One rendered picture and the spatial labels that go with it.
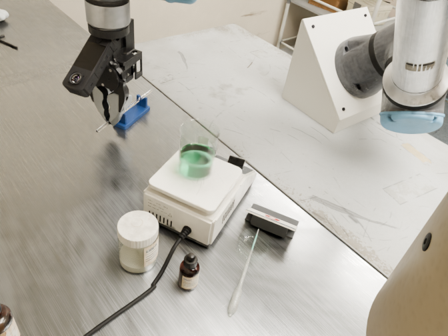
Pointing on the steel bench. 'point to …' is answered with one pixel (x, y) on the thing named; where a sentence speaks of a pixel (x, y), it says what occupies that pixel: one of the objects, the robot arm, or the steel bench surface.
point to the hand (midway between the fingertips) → (109, 121)
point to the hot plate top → (195, 187)
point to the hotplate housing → (188, 219)
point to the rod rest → (133, 114)
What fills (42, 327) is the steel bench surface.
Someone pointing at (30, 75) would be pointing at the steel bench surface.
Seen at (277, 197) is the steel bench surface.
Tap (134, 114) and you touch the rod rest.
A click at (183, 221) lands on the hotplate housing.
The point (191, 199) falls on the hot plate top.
